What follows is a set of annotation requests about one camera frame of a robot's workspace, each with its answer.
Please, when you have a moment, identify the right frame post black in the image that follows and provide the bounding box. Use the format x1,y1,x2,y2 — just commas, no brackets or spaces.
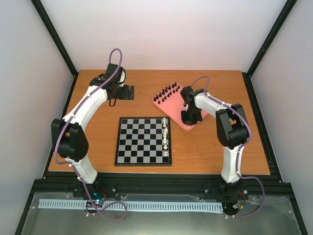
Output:
246,0,299,77

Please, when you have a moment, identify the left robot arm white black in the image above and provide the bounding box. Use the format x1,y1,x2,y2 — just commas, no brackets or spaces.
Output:
51,63,131,197

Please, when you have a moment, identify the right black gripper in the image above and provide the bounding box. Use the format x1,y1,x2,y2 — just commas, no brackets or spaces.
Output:
180,107,202,126

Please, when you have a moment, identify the white rook chess piece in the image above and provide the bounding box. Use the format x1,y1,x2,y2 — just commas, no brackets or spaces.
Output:
162,117,167,128

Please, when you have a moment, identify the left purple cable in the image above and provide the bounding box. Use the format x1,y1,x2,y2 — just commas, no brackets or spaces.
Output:
54,48,128,221

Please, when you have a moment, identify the pink plastic tray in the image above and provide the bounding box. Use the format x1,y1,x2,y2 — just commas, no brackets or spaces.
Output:
152,82,208,131

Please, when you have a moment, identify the black aluminium frame base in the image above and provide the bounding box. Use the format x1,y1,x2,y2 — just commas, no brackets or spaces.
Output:
14,171,309,235

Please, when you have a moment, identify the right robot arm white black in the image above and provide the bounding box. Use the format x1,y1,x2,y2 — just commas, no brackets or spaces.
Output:
180,86,251,198

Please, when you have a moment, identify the frame post black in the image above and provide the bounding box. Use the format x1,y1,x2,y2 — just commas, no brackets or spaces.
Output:
30,0,79,78
246,0,299,77

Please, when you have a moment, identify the left frame post black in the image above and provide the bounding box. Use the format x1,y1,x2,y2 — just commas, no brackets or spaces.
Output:
30,0,79,78

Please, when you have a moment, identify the black and silver chessboard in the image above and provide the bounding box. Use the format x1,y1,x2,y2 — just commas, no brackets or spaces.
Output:
114,117,172,166

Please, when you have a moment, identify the light blue cable duct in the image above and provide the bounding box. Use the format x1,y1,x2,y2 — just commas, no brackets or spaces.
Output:
38,199,223,213

